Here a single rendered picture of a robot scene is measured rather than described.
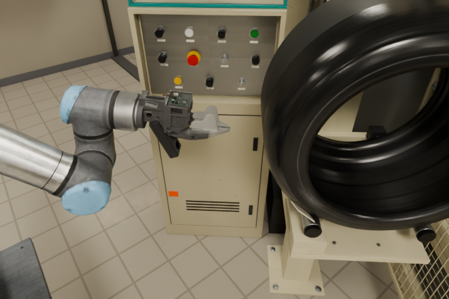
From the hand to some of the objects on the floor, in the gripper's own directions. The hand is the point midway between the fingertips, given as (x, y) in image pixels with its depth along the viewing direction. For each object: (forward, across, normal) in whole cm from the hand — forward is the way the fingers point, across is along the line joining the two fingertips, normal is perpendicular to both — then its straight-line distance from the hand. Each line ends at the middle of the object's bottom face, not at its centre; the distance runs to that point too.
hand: (224, 131), depth 76 cm
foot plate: (+48, +33, +108) cm, 123 cm away
